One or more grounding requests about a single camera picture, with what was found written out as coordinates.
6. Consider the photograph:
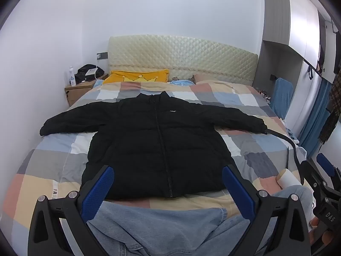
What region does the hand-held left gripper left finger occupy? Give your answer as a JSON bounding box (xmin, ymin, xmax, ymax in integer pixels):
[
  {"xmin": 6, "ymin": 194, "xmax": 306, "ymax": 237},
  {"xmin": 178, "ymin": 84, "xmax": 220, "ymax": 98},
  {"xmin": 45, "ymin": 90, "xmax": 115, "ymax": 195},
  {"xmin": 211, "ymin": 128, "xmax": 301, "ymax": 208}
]
[{"xmin": 28, "ymin": 165, "xmax": 115, "ymax": 256}]

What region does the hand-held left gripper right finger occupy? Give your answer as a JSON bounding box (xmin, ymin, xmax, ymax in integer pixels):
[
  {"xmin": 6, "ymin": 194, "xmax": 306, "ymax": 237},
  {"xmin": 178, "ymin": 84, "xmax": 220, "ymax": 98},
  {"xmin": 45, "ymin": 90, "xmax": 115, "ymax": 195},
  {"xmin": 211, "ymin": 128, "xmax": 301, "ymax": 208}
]
[{"xmin": 222, "ymin": 164, "xmax": 312, "ymax": 256}]

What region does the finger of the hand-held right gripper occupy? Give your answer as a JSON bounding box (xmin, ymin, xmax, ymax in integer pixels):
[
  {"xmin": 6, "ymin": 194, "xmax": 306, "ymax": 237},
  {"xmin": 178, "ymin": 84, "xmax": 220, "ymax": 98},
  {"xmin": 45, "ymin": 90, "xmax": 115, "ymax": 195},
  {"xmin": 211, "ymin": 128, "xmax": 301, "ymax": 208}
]
[
  {"xmin": 316, "ymin": 153, "xmax": 341, "ymax": 178},
  {"xmin": 301, "ymin": 159, "xmax": 328, "ymax": 192}
]

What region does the black puffer jacket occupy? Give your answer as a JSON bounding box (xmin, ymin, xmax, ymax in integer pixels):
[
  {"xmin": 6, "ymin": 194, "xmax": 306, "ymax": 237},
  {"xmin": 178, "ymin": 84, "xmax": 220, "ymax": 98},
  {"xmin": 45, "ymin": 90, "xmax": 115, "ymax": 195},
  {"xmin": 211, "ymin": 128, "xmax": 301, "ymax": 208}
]
[{"xmin": 39, "ymin": 91, "xmax": 268, "ymax": 199}]

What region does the person's right hand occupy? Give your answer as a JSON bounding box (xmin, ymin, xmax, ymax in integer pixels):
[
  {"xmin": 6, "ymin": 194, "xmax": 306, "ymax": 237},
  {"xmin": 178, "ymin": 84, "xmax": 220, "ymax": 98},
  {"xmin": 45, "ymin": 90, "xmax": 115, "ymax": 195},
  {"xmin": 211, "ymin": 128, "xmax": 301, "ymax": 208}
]
[{"xmin": 310, "ymin": 217, "xmax": 333, "ymax": 247}]

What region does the white paper roll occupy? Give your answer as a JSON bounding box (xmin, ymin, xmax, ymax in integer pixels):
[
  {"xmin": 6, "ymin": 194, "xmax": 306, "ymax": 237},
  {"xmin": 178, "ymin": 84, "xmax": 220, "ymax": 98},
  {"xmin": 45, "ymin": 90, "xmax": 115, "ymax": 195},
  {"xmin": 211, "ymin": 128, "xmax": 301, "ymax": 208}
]
[{"xmin": 276, "ymin": 169, "xmax": 297, "ymax": 190}]

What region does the dark patterned hanging scarf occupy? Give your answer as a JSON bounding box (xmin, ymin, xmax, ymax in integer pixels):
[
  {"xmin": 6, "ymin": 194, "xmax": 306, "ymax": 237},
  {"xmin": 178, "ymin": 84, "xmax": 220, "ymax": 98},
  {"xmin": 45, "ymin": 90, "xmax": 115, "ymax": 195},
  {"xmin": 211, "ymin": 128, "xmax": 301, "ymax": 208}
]
[{"xmin": 318, "ymin": 75, "xmax": 341, "ymax": 144}]

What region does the blue curtain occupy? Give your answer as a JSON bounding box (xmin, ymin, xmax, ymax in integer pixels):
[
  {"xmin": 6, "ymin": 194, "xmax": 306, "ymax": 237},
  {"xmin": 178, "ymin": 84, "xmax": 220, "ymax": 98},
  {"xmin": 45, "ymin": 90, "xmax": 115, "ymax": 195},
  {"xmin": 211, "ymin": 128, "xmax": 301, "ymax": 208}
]
[{"xmin": 298, "ymin": 79, "xmax": 332, "ymax": 158}]

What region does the light blue denim garment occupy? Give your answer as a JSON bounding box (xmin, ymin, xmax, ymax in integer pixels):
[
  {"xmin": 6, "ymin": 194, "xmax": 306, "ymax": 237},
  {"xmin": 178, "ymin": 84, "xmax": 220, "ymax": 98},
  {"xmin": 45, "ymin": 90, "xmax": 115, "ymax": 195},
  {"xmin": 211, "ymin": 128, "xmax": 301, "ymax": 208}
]
[{"xmin": 88, "ymin": 185, "xmax": 313, "ymax": 256}]

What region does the blue towel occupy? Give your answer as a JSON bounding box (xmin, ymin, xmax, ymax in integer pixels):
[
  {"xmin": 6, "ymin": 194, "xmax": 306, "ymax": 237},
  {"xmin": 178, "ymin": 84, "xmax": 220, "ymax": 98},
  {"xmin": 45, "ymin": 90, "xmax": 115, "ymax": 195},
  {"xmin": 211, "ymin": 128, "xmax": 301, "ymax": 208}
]
[{"xmin": 270, "ymin": 77, "xmax": 293, "ymax": 119}]

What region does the checked bed blanket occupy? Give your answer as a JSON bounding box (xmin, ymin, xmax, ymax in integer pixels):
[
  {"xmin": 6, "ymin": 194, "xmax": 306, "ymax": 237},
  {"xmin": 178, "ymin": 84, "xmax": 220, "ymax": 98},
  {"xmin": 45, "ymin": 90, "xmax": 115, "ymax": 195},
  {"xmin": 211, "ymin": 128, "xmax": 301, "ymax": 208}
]
[{"xmin": 3, "ymin": 80, "xmax": 307, "ymax": 246}]

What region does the fringed patterned cloth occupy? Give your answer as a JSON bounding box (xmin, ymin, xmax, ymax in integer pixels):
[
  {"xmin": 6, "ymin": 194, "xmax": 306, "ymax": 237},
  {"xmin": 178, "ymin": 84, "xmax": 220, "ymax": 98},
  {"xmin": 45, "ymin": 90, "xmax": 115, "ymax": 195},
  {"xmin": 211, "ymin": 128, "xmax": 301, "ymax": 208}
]
[{"xmin": 257, "ymin": 87, "xmax": 272, "ymax": 105}]

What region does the wooden nightstand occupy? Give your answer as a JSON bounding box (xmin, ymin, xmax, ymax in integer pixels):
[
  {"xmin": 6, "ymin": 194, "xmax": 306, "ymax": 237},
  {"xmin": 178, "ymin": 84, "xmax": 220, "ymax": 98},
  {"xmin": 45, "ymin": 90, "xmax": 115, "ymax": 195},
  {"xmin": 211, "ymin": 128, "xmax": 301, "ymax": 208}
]
[{"xmin": 65, "ymin": 74, "xmax": 108, "ymax": 106}]

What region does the pink pillow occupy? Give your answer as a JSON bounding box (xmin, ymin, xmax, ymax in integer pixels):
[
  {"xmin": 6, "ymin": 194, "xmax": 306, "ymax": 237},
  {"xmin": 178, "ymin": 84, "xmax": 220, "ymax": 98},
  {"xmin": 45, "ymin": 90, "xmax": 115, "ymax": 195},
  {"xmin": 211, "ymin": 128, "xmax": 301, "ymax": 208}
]
[{"xmin": 192, "ymin": 74, "xmax": 214, "ymax": 84}]

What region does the black bag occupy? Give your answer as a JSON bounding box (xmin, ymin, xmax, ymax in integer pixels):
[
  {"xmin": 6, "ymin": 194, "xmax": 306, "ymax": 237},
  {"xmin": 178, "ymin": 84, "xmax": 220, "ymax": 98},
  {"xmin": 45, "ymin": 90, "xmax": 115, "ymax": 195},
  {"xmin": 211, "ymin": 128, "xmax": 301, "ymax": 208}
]
[{"xmin": 75, "ymin": 64, "xmax": 105, "ymax": 84}]

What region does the light blue pillow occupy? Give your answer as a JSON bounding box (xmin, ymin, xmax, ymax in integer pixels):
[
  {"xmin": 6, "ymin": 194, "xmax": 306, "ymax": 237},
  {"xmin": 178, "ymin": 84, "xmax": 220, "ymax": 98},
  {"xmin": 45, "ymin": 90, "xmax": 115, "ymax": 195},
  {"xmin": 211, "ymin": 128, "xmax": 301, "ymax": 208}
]
[{"xmin": 170, "ymin": 79, "xmax": 196, "ymax": 87}]

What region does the yellow pillow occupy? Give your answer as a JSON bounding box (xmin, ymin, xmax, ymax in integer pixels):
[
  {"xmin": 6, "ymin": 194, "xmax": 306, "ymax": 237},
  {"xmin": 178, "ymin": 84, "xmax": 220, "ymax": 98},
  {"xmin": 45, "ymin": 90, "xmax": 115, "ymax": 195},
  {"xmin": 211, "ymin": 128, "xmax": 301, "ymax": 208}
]
[{"xmin": 103, "ymin": 69, "xmax": 170, "ymax": 84}]

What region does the cream quilted headboard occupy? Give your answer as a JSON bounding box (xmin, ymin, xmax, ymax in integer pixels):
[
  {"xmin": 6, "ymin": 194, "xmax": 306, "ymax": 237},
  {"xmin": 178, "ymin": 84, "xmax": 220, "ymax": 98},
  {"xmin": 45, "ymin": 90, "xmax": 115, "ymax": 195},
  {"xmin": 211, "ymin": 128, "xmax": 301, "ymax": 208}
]
[{"xmin": 107, "ymin": 34, "xmax": 258, "ymax": 86}]

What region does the grey wardrobe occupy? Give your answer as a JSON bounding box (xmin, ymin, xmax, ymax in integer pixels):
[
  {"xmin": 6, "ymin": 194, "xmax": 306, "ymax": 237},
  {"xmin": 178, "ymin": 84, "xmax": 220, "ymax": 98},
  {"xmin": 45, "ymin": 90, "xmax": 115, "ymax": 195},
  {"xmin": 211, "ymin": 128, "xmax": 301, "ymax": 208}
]
[{"xmin": 253, "ymin": 0, "xmax": 333, "ymax": 118}]

